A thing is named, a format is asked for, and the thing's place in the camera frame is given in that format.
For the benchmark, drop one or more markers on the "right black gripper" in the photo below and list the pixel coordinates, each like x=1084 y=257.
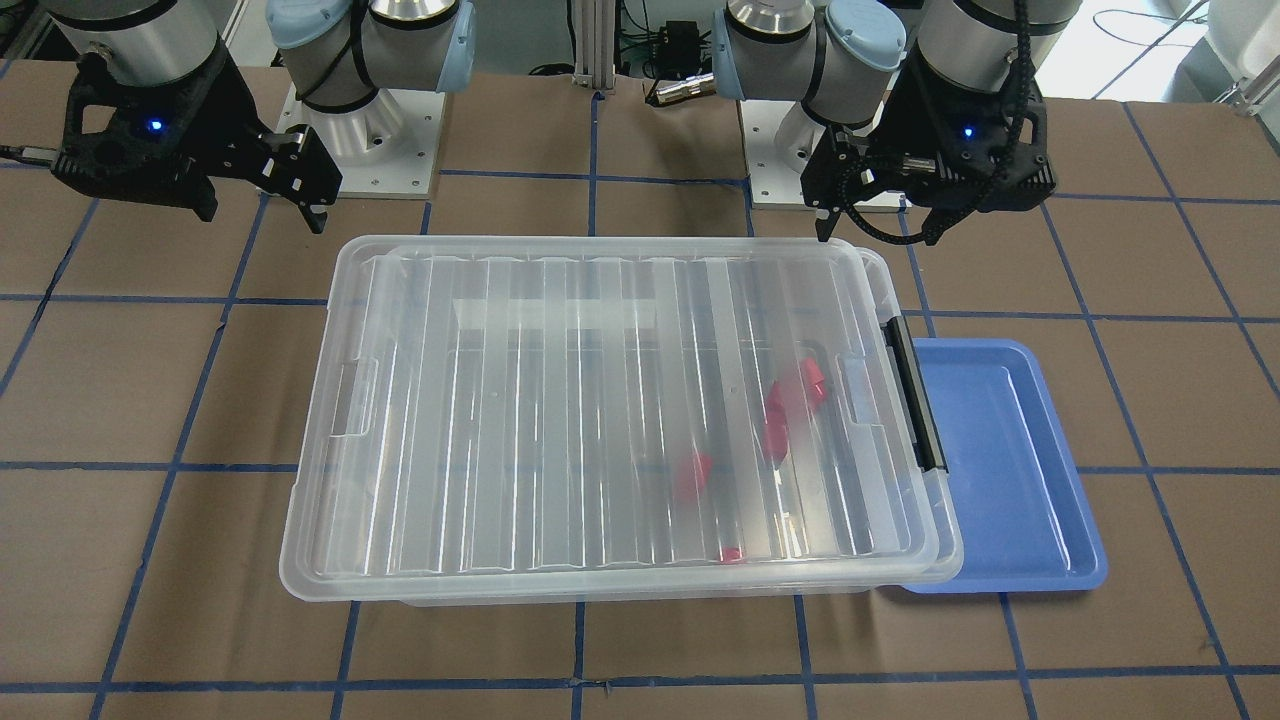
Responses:
x=222 y=118

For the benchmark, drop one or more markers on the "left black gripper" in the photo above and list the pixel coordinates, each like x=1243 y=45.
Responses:
x=897 y=122

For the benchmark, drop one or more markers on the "clear plastic box lid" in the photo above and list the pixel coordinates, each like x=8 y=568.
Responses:
x=600 y=420

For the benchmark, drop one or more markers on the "red block picked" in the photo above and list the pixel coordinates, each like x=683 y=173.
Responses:
x=775 y=438

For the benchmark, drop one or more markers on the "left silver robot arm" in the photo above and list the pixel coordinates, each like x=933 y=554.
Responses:
x=840 y=61

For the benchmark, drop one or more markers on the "red block upper pair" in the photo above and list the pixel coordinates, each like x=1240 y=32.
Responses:
x=809 y=386

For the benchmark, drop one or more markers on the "red block pair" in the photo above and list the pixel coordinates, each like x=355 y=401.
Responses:
x=809 y=386
x=784 y=396

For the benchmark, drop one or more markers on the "red block lower pair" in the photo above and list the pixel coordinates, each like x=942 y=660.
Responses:
x=784 y=396

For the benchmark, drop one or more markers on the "clear plastic storage box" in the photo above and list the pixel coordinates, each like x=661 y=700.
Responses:
x=945 y=560

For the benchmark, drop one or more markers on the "red block middle box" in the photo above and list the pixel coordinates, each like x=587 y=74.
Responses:
x=691 y=477

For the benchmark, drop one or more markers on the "blue plastic tray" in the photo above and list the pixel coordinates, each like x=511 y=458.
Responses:
x=1022 y=510

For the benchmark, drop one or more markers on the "silver connector plug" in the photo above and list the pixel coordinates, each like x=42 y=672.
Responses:
x=665 y=93

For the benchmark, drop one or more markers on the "black power adapter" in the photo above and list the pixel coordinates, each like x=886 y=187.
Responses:
x=679 y=46

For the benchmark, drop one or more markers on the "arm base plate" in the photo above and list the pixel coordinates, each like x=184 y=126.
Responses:
x=778 y=138
x=386 y=150

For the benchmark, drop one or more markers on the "black box latch handle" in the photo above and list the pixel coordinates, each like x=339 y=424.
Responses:
x=927 y=444

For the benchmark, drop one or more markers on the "aluminium frame post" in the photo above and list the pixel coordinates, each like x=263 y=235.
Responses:
x=594 y=41

